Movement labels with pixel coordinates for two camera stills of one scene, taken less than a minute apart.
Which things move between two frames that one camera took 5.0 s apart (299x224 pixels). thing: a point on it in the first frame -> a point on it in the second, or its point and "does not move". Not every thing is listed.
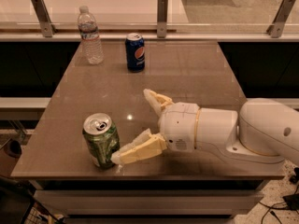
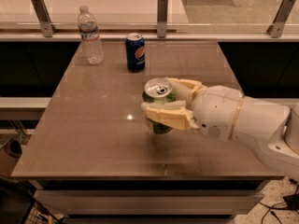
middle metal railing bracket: [163, 2] does not move
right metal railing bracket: [277, 28] does not move
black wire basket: [20, 204] does not move
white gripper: [180, 125] -> [216, 109]
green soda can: [102, 138] -> [158, 90]
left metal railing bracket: [41, 11] does not move
